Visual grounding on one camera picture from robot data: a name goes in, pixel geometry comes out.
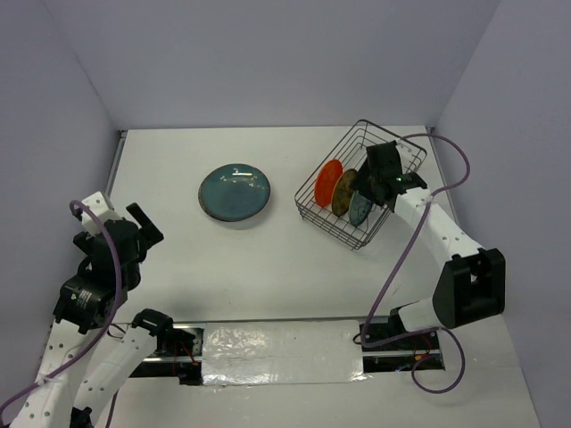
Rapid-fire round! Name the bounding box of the small blue patterned plate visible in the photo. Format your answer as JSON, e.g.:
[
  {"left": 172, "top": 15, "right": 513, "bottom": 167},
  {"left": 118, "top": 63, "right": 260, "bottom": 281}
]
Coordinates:
[{"left": 348, "top": 191, "right": 375, "bottom": 227}]

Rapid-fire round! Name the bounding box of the brown speckled plate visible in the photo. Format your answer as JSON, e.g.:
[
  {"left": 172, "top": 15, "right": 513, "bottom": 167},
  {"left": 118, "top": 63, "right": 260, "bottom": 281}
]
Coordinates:
[{"left": 331, "top": 169, "right": 358, "bottom": 217}]

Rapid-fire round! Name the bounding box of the orange translucent plate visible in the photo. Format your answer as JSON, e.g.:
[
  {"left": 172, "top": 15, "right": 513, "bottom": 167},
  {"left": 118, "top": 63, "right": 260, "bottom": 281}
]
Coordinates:
[{"left": 314, "top": 159, "right": 343, "bottom": 207}]

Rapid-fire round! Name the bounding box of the dark teal glazed plate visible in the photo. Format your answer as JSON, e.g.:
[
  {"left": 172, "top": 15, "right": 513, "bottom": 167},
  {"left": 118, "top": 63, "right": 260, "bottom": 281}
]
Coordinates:
[{"left": 198, "top": 163, "right": 271, "bottom": 222}]

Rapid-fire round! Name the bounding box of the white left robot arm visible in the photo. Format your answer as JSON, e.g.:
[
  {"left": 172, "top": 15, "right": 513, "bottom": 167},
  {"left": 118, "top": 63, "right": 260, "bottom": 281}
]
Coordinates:
[{"left": 1, "top": 196, "right": 175, "bottom": 427}]

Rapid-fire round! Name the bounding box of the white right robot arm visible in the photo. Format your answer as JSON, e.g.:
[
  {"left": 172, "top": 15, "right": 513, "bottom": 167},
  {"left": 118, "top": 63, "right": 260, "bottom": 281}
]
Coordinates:
[{"left": 352, "top": 142, "right": 506, "bottom": 349}]

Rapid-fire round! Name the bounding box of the silver foil tape sheet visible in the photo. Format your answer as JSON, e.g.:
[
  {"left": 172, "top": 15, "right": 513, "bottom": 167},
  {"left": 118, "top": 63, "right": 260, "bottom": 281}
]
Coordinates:
[{"left": 201, "top": 320, "right": 366, "bottom": 386}]

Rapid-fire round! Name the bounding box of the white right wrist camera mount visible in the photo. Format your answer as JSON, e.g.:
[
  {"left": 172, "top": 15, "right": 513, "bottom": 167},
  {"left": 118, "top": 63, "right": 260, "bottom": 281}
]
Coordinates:
[{"left": 396, "top": 142, "right": 414, "bottom": 173}]

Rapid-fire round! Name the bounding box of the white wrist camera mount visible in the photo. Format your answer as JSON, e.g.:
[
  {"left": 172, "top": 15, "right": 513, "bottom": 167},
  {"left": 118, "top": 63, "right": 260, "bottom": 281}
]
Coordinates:
[
  {"left": 396, "top": 142, "right": 414, "bottom": 173},
  {"left": 79, "top": 192, "right": 121, "bottom": 235}
]

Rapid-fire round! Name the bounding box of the black wire dish rack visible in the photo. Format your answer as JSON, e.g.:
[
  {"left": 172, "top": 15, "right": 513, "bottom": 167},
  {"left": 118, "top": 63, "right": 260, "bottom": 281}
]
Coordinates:
[{"left": 294, "top": 119, "right": 427, "bottom": 250}]

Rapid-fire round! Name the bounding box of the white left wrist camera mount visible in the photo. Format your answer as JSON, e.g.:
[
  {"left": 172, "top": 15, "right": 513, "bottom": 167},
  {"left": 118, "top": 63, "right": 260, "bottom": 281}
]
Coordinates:
[{"left": 79, "top": 192, "right": 121, "bottom": 235}]

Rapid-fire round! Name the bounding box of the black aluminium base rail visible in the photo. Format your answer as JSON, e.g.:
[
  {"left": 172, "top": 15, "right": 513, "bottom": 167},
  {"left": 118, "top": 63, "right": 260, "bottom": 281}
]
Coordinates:
[{"left": 130, "top": 323, "right": 444, "bottom": 386}]

